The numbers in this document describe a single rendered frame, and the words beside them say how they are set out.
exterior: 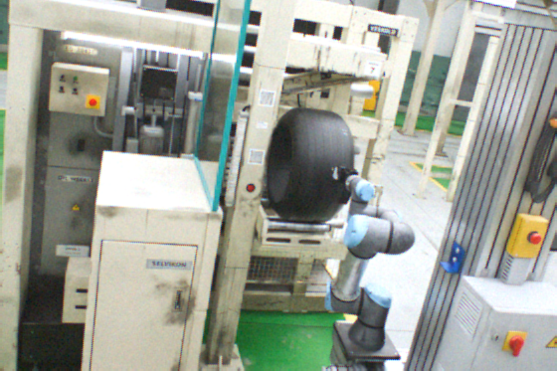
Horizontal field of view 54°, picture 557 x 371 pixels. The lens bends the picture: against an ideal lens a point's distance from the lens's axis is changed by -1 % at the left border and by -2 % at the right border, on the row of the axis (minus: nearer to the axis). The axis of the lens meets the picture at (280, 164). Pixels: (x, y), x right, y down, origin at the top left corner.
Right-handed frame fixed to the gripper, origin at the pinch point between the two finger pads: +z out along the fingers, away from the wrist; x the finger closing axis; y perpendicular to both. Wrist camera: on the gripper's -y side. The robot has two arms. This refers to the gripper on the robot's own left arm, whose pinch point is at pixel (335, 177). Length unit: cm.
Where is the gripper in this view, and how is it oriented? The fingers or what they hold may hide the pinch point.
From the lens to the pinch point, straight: 260.2
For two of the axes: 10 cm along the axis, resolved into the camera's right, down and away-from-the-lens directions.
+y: 1.5, -9.7, -1.7
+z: -2.7, -2.1, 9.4
